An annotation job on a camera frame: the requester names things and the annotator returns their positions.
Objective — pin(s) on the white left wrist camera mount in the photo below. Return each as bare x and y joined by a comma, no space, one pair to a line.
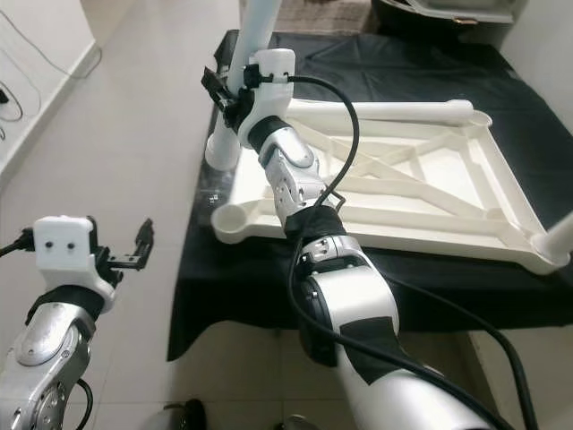
67,251

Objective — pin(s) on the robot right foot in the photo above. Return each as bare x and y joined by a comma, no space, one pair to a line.
295,423

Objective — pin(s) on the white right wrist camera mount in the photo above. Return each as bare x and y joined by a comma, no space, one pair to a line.
273,90

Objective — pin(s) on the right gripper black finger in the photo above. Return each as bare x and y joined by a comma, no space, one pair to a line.
219,90

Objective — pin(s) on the black tablecloth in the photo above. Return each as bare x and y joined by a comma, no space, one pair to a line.
233,287

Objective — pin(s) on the white plastic children table top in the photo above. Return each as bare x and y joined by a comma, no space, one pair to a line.
483,188

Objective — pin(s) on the beige low platform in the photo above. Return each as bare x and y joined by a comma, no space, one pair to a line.
322,13

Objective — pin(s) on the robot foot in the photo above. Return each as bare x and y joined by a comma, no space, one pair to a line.
295,423
183,414

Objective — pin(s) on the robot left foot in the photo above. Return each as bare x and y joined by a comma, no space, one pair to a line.
183,414

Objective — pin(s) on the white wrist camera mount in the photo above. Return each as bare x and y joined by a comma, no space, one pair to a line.
67,251
273,90

